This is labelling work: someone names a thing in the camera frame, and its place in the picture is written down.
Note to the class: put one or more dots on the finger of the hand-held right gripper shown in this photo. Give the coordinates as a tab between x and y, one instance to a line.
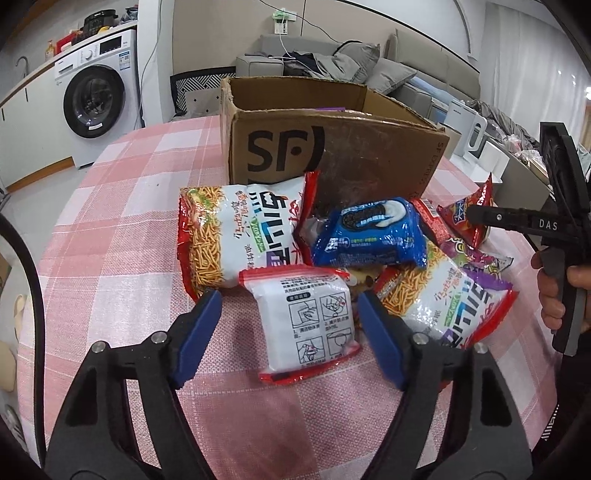
508	218

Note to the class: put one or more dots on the red snack packet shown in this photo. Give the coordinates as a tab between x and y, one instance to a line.
455	218

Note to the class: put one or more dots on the white washing machine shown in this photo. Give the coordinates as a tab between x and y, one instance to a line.
101	101

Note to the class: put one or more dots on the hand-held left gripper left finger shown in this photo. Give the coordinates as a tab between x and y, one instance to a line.
203	332

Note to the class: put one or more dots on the clear-wrapped pastry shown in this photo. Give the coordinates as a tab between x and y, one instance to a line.
364	277

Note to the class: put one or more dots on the person's right hand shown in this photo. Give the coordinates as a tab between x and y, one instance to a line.
547	290

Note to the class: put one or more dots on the purple snack packet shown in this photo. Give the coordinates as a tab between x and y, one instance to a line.
471	258

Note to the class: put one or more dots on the dark clothing pile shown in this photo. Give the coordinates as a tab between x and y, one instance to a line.
304	64

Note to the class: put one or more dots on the grey sofa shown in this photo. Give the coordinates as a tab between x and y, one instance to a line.
425	60

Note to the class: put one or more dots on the blue cookie packet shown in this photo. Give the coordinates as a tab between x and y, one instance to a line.
369	235

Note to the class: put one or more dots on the white box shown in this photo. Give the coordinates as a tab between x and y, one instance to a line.
494	159

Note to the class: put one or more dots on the white counter cabinet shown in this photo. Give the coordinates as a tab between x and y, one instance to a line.
32	120

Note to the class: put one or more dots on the noodle snack bag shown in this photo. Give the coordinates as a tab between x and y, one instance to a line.
221	230
438	300

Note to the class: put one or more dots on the small red packet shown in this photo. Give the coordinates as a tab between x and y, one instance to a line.
429	219

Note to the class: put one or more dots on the red box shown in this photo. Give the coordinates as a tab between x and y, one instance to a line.
69	39

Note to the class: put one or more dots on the grey pillow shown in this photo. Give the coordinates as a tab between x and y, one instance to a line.
390	76
353	62

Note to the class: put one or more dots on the wall outlet with charger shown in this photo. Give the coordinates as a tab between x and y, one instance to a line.
281	23

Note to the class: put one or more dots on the pink plaid tablecloth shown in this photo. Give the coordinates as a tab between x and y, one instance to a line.
138	207

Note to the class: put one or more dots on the white red-edged packet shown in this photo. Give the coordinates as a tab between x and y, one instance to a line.
300	323

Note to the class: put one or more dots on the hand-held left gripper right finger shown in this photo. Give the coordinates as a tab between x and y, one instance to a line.
383	332

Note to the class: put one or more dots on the black pressure cooker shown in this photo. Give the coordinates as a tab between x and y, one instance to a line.
99	21

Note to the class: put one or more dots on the curved faucet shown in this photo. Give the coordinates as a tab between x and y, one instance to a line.
22	62

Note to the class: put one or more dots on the yellow bottle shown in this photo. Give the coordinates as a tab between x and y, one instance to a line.
49	50

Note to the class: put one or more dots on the brown cardboard box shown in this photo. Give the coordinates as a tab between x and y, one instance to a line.
277	138

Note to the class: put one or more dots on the grey clothing heap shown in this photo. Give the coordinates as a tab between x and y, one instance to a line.
508	124

